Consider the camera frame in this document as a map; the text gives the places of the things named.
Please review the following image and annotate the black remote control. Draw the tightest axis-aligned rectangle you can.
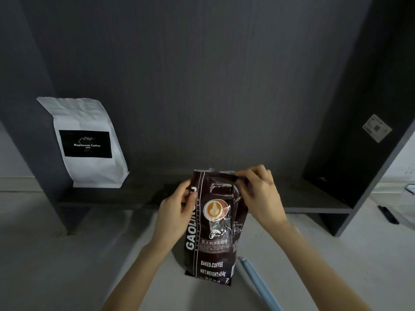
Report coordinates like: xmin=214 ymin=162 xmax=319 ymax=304
xmin=378 ymin=205 xmax=400 ymax=225

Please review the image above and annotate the person's right forearm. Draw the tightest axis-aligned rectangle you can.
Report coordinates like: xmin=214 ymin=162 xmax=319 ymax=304
xmin=268 ymin=220 xmax=373 ymax=311

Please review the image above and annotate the light blue pen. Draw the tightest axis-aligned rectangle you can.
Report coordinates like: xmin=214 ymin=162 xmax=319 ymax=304
xmin=238 ymin=256 xmax=283 ymax=311

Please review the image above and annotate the person's left forearm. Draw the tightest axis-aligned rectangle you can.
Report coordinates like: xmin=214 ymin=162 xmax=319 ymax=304
xmin=101 ymin=240 xmax=177 ymax=311

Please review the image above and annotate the person's left hand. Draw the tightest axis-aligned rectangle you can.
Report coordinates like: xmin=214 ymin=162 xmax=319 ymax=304
xmin=149 ymin=179 xmax=197 ymax=252

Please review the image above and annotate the white sticker label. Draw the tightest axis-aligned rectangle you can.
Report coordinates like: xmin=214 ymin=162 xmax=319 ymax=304
xmin=362 ymin=114 xmax=393 ymax=144

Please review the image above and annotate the dark brown coffee bag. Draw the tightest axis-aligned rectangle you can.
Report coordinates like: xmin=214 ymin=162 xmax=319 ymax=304
xmin=184 ymin=168 xmax=249 ymax=287

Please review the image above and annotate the white coffee bag black label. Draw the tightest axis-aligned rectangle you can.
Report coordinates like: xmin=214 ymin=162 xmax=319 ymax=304
xmin=36 ymin=97 xmax=130 ymax=189

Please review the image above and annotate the dark grey shelf unit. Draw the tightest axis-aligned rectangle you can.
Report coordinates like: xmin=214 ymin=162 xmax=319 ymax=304
xmin=0 ymin=0 xmax=415 ymax=237

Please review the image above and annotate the person's right hand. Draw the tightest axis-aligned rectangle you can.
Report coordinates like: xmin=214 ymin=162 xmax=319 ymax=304
xmin=235 ymin=164 xmax=288 ymax=233

